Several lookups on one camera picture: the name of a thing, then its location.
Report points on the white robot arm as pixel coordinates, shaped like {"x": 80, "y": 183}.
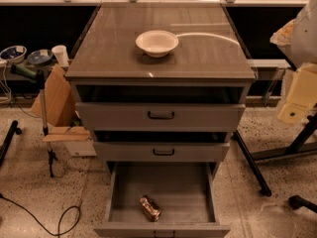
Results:
{"x": 298, "y": 41}

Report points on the grey drawer cabinet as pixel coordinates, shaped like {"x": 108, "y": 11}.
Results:
{"x": 207, "y": 67}

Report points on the grey top drawer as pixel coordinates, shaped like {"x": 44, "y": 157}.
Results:
{"x": 160, "y": 117}

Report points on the grey drawer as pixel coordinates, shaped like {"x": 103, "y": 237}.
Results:
{"x": 183, "y": 192}
{"x": 161, "y": 152}
{"x": 160, "y": 117}

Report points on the grey middle drawer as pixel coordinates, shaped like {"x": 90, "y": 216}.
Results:
{"x": 161, "y": 152}

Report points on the white bowl on counter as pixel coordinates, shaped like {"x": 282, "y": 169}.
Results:
{"x": 157, "y": 43}

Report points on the grey bottom drawer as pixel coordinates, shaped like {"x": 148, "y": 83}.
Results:
{"x": 183, "y": 192}

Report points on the brown cardboard box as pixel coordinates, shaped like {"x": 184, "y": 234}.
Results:
{"x": 60, "y": 109}

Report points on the white paper cup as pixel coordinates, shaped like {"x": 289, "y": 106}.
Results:
{"x": 60, "y": 53}

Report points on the blue patterned bowl right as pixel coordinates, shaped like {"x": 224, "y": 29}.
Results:
{"x": 40, "y": 57}

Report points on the blue patterned bowl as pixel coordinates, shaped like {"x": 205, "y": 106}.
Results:
{"x": 40, "y": 57}
{"x": 14, "y": 54}

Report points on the black stand legs right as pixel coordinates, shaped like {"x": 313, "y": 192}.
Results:
{"x": 298, "y": 146}

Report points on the black stand leg left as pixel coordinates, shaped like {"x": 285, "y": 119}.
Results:
{"x": 13, "y": 130}

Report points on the blue patterned bowl left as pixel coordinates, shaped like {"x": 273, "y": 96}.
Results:
{"x": 14, "y": 54}

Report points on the black caster foot right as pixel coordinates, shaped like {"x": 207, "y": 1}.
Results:
{"x": 297, "y": 202}

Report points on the tripod with green handle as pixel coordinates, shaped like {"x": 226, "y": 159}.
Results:
{"x": 37, "y": 77}

